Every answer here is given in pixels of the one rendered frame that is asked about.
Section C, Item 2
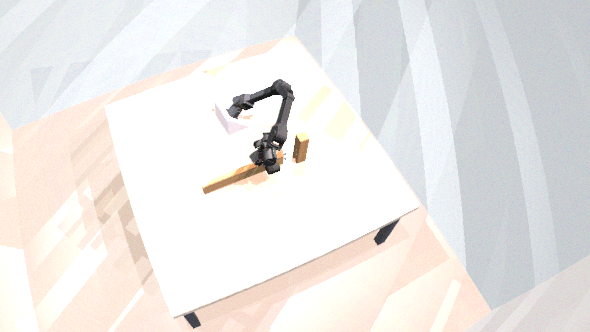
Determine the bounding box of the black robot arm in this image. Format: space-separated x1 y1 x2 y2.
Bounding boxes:
226 78 295 166

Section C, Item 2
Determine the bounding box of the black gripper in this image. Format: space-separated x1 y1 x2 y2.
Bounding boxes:
253 139 280 175

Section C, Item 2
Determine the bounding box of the brown wooden board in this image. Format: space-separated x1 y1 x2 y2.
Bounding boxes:
201 152 287 194

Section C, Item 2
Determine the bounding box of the wooden post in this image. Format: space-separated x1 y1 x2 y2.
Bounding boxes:
292 131 310 164

